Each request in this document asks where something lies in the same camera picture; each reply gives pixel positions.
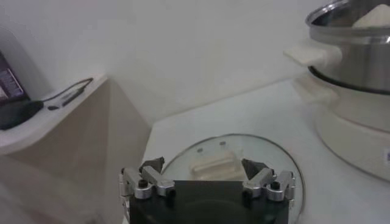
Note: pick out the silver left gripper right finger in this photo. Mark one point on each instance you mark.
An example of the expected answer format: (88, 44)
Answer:
(262, 181)

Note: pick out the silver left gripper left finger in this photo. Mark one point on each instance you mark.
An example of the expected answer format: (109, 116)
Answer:
(152, 179)

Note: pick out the white steamed baozi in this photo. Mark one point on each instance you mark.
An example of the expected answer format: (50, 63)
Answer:
(376, 18)

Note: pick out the stainless steel steamer basket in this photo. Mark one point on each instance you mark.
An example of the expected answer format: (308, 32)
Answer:
(359, 61)

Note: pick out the white side table with mouse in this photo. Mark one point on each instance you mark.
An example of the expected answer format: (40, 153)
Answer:
(76, 146)

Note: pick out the white electric cooker base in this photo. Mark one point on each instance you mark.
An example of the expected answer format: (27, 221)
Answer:
(350, 137)

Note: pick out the grey usb hub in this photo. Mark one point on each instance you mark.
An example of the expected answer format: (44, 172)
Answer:
(71, 96)

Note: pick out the black computer mouse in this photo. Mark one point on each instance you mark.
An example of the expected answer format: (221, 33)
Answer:
(18, 114)

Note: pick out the black laptop beside mouse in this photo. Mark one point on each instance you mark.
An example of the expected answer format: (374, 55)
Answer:
(10, 85)

